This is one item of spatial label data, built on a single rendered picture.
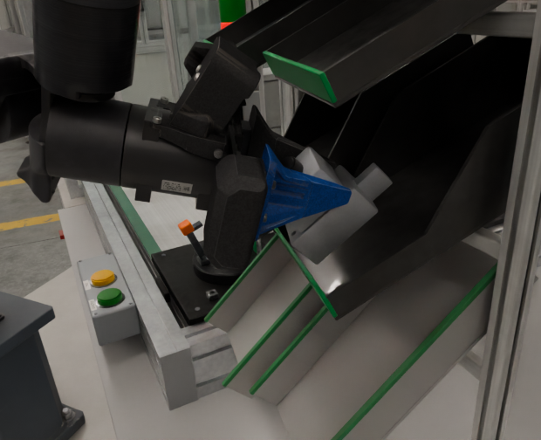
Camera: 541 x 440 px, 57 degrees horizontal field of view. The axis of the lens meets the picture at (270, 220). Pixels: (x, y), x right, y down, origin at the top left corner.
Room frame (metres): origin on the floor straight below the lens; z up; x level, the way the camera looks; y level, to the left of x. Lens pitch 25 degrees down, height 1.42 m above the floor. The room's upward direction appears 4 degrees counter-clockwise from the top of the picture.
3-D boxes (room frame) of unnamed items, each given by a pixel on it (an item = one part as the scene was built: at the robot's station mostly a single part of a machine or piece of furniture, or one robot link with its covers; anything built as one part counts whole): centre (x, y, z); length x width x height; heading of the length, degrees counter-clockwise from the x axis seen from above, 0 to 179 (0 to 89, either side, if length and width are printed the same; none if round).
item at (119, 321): (0.77, 0.30, 0.93); 0.21 x 0.07 x 0.06; 24
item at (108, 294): (0.70, 0.27, 0.96); 0.04 x 0.04 x 0.02
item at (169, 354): (0.97, 0.33, 0.91); 0.89 x 0.06 x 0.11; 24
